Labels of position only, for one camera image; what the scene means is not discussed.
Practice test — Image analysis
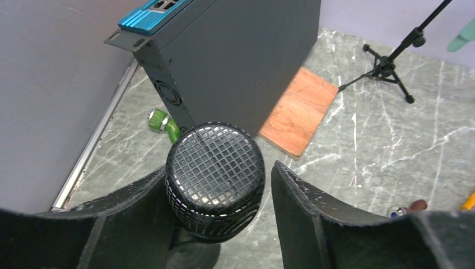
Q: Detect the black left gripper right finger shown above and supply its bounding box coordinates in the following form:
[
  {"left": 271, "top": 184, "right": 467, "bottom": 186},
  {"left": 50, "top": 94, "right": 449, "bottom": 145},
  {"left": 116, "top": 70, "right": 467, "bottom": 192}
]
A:
[{"left": 271, "top": 161, "right": 474, "bottom": 268}]

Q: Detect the black clip desk mic stand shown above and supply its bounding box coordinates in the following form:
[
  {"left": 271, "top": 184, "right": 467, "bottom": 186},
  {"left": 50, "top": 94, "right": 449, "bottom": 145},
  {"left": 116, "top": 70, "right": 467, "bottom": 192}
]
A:
[{"left": 165, "top": 228, "right": 221, "bottom": 269}]

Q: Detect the red brown spray nozzle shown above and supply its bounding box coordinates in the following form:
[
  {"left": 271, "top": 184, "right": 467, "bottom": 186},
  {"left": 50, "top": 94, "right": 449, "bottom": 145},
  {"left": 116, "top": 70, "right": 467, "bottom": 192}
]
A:
[{"left": 388, "top": 200, "right": 428, "bottom": 218}]

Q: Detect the black microphone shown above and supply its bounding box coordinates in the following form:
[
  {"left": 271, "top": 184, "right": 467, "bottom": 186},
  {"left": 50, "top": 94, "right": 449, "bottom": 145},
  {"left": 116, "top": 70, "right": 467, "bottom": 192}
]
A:
[{"left": 165, "top": 122, "right": 266, "bottom": 241}]

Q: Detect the mint green microphone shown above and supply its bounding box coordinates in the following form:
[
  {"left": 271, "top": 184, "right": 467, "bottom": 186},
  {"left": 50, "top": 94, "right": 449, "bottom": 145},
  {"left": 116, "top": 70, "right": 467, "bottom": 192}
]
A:
[{"left": 446, "top": 18, "right": 474, "bottom": 53}]

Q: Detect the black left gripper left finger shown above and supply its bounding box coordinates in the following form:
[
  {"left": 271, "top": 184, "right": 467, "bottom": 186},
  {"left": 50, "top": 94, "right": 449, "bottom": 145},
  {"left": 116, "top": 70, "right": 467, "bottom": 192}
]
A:
[{"left": 1, "top": 168, "right": 174, "bottom": 268}]

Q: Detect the blue black network switch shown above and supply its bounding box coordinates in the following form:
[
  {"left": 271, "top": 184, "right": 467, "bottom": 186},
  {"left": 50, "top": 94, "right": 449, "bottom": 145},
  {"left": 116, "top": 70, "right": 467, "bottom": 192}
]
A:
[{"left": 105, "top": 0, "right": 321, "bottom": 135}]

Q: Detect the green spray nozzle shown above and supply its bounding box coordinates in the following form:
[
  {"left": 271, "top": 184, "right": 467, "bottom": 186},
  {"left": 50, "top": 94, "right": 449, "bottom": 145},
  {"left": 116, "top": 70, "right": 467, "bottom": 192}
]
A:
[{"left": 147, "top": 109, "right": 181, "bottom": 144}]

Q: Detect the wooden board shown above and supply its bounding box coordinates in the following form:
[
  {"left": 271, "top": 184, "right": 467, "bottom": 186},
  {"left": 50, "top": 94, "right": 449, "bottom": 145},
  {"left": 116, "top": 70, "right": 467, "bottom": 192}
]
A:
[{"left": 258, "top": 67, "right": 338, "bottom": 160}]

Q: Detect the black tripod mic stand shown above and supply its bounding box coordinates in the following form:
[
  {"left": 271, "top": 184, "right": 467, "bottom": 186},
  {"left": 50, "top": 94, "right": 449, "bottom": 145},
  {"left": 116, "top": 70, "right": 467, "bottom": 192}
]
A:
[{"left": 338, "top": 0, "right": 452, "bottom": 104}]

